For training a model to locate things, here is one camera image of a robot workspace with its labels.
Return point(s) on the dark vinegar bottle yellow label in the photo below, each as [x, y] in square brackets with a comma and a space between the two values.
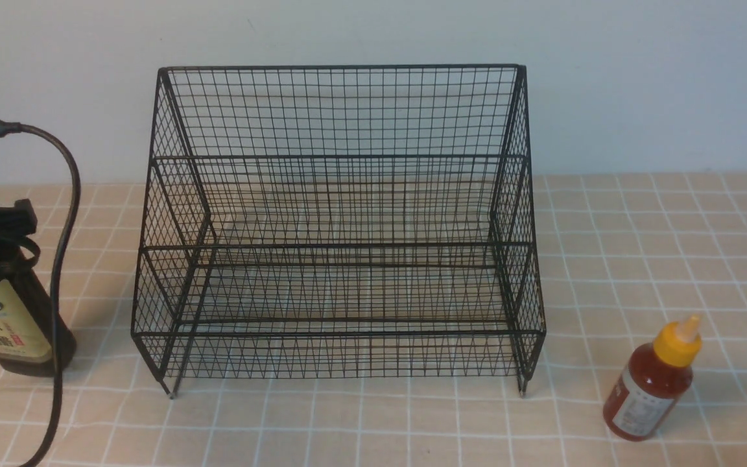
[32, 337]

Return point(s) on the red sauce bottle yellow cap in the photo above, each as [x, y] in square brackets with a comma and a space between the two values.
[654, 378]

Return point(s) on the black wire mesh shelf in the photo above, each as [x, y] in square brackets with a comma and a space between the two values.
[315, 222]

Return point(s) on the beige checkered tablecloth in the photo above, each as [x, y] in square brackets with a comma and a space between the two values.
[619, 255]

